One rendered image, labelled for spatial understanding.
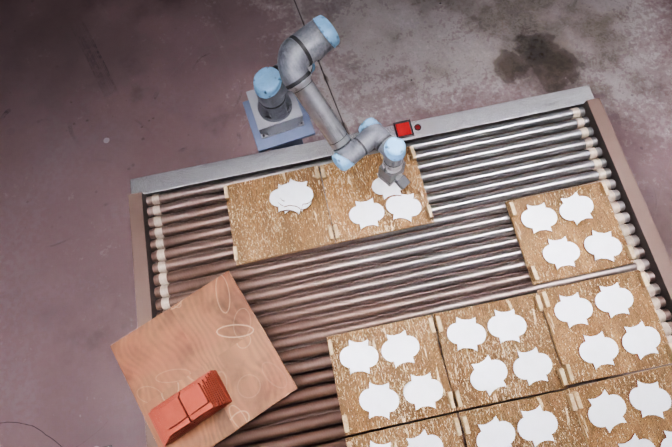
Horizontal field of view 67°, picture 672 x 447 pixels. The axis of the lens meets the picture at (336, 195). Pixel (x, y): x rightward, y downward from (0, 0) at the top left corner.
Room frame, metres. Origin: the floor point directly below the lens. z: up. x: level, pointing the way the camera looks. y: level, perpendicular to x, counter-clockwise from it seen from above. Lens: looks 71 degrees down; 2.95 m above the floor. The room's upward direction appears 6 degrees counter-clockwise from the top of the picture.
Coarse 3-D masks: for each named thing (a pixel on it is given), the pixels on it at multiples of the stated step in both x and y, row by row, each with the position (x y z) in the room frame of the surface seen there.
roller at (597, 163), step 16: (592, 160) 0.74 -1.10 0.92; (512, 176) 0.71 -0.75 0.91; (528, 176) 0.70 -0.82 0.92; (544, 176) 0.69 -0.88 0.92; (448, 192) 0.67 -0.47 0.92; (464, 192) 0.66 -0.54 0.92; (480, 192) 0.66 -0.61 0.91; (208, 240) 0.58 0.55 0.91; (224, 240) 0.57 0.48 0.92; (160, 256) 0.53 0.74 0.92; (176, 256) 0.53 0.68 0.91
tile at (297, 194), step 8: (288, 184) 0.76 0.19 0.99; (296, 184) 0.76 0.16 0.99; (304, 184) 0.75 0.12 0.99; (280, 192) 0.73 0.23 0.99; (288, 192) 0.72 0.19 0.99; (296, 192) 0.72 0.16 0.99; (304, 192) 0.72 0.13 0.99; (312, 192) 0.71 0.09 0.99; (288, 200) 0.69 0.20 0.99; (296, 200) 0.69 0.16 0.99; (304, 200) 0.68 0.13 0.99
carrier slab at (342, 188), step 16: (368, 160) 0.85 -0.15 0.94; (416, 160) 0.82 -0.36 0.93; (336, 176) 0.79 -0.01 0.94; (352, 176) 0.78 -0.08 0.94; (368, 176) 0.78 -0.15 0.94; (416, 176) 0.75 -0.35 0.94; (336, 192) 0.72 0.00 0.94; (352, 192) 0.71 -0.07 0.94; (368, 192) 0.70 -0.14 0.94; (416, 192) 0.68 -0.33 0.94; (336, 208) 0.65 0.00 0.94; (384, 208) 0.63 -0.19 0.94; (352, 224) 0.57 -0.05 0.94; (384, 224) 0.56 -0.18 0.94; (400, 224) 0.55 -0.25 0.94; (416, 224) 0.54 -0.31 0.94; (336, 240) 0.51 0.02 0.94
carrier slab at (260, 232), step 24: (312, 168) 0.84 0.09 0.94; (240, 192) 0.77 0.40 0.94; (264, 192) 0.76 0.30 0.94; (240, 216) 0.66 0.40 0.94; (264, 216) 0.65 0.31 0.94; (288, 216) 0.64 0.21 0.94; (312, 216) 0.63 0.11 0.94; (240, 240) 0.56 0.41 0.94; (264, 240) 0.55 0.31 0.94; (288, 240) 0.54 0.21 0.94; (312, 240) 0.53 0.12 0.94; (240, 264) 0.46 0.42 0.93
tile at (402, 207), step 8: (392, 200) 0.65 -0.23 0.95; (400, 200) 0.65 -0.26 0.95; (408, 200) 0.65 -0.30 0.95; (416, 200) 0.64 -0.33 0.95; (392, 208) 0.62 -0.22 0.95; (400, 208) 0.62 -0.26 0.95; (408, 208) 0.61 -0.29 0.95; (416, 208) 0.61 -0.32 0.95; (400, 216) 0.58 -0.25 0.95; (408, 216) 0.58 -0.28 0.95
